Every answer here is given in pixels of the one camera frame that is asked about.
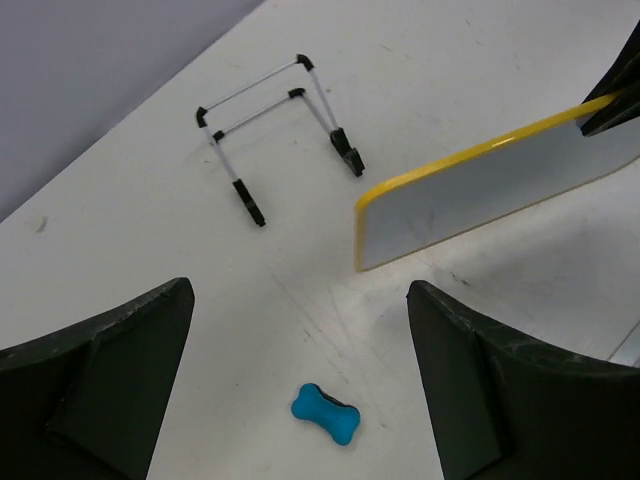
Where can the blue whiteboard eraser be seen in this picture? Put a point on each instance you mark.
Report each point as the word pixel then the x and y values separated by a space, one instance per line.
pixel 340 421

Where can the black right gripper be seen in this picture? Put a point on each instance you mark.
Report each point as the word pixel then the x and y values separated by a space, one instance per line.
pixel 621 81

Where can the yellow framed whiteboard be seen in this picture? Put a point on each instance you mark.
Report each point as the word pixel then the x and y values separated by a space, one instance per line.
pixel 456 194

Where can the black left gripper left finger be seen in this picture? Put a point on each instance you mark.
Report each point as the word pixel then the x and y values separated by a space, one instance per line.
pixel 88 401

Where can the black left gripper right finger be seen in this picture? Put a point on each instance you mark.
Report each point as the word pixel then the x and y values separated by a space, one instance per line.
pixel 506 405

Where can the black metal whiteboard stand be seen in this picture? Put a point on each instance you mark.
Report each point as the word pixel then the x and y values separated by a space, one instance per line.
pixel 336 134

